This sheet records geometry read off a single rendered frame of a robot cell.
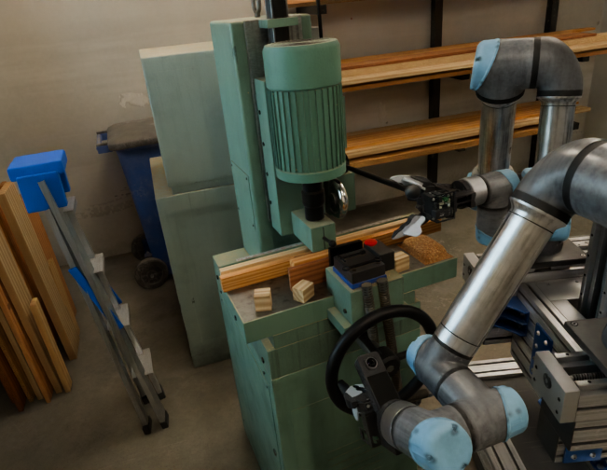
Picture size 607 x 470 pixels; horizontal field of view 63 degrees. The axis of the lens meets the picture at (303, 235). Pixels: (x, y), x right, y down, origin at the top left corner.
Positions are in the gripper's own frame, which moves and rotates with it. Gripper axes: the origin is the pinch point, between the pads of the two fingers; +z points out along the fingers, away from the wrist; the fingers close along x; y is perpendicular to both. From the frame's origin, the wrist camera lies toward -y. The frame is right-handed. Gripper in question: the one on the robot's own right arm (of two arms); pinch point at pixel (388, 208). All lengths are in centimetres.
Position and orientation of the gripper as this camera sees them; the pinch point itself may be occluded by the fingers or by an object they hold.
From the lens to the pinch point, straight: 120.7
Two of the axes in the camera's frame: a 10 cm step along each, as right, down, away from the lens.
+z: -9.2, 2.3, -3.3
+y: 3.9, 3.2, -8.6
